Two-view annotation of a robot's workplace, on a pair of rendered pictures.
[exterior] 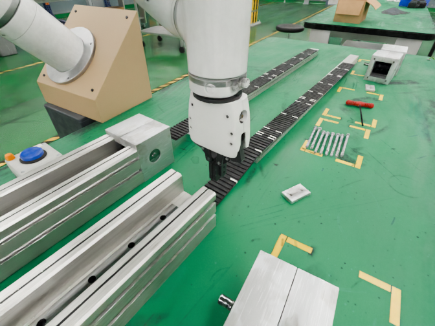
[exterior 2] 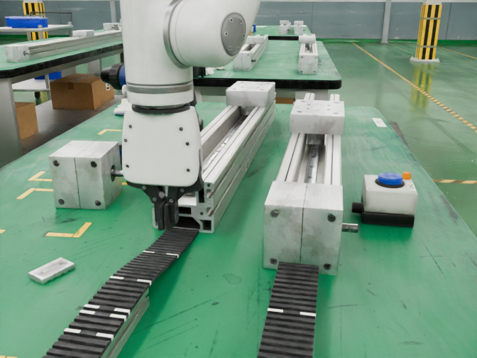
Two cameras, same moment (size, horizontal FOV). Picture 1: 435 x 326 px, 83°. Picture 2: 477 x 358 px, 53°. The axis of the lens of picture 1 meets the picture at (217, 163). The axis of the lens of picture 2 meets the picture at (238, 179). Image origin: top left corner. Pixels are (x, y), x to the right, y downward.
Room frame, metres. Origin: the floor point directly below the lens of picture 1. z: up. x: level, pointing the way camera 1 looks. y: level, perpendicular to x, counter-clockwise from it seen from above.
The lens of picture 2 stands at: (0.96, -0.18, 1.12)
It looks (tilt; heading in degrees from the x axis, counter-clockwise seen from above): 20 degrees down; 154
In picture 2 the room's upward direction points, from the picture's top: straight up
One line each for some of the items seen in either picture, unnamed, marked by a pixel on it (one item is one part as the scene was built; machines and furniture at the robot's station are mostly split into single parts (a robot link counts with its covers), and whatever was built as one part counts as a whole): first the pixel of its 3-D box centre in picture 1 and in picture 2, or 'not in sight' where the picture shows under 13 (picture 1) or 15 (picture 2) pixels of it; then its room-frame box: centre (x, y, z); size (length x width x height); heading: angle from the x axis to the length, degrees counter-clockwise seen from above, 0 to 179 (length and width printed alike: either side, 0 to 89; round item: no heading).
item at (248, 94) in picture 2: not in sight; (251, 98); (-0.22, 0.43, 0.87); 0.16 x 0.11 x 0.07; 143
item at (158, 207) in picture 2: (224, 165); (154, 204); (0.35, -0.01, 0.85); 0.03 x 0.03 x 0.07; 54
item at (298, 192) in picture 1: (296, 193); (52, 270); (0.35, -0.16, 0.78); 0.05 x 0.03 x 0.01; 120
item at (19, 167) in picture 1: (41, 169); (382, 198); (0.39, 0.36, 0.81); 0.10 x 0.08 x 0.06; 53
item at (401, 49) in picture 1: (386, 59); not in sight; (1.10, -0.73, 0.83); 0.11 x 0.10 x 0.10; 56
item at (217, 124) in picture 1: (217, 118); (162, 139); (0.36, 0.00, 0.95); 0.10 x 0.07 x 0.11; 54
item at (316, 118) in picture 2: not in sight; (317, 121); (0.09, 0.43, 0.87); 0.16 x 0.11 x 0.07; 143
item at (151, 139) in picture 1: (138, 144); (312, 226); (0.46, 0.18, 0.83); 0.12 x 0.09 x 0.10; 53
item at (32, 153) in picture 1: (32, 155); (390, 180); (0.39, 0.37, 0.84); 0.04 x 0.04 x 0.02
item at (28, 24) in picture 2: not in sight; (40, 60); (-5.01, 0.22, 0.50); 1.03 x 0.55 x 1.01; 153
